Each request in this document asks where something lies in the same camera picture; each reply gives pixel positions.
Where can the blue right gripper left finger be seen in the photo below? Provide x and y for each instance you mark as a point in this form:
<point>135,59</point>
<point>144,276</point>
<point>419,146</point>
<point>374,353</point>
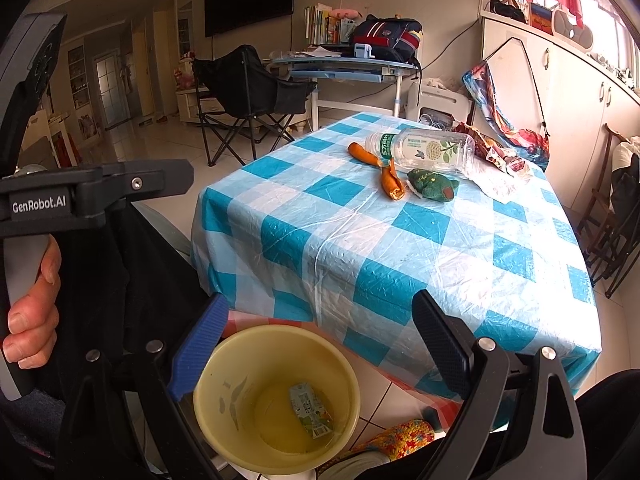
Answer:
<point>189,361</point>

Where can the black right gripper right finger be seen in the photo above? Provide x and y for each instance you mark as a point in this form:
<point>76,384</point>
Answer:
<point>448,340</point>

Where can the green white drink carton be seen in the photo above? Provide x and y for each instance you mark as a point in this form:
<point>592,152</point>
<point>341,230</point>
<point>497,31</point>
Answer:
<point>308,408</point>

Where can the green wrapper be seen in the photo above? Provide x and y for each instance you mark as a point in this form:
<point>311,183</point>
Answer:
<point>430,185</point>

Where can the white plastic bag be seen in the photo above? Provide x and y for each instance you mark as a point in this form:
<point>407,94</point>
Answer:
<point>491,181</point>

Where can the red snack bag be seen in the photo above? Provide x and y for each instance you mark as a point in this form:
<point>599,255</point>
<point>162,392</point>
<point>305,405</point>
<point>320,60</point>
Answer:
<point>490,150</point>

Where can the clear plastic bottle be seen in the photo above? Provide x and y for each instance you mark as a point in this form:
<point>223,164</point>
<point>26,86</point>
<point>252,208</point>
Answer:
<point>445,152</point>

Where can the long orange peel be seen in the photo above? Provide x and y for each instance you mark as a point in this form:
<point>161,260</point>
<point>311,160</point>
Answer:
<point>359,153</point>

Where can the yellow plastic trash bucket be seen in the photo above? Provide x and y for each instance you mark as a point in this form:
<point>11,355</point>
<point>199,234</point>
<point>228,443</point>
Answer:
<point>243,408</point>

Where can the person's left hand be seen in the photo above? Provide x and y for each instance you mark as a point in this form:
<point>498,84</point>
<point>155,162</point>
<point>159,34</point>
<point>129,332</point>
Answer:
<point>33,319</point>

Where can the colourful crochet slipper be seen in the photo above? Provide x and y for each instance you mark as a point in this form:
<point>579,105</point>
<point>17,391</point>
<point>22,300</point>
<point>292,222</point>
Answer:
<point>399,441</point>

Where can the blue checkered plastic tablecloth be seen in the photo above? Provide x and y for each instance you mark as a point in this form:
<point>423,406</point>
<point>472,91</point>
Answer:
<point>307,234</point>

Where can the black folded stroller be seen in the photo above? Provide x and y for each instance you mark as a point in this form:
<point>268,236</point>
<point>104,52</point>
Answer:
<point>613,243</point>

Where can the black folding camp chair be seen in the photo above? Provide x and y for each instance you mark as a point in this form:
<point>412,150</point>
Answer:
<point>251,98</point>

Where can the white storage cabinet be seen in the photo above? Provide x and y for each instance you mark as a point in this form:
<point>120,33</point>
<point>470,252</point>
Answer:
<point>540,79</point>

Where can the blue study desk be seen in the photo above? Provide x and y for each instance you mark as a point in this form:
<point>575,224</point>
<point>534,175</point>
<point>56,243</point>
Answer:
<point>335,68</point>

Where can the dark blue backpack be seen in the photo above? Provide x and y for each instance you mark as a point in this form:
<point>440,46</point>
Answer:
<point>390,39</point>

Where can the row of books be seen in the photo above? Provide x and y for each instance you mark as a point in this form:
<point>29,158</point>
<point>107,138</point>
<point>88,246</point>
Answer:
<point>325,25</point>

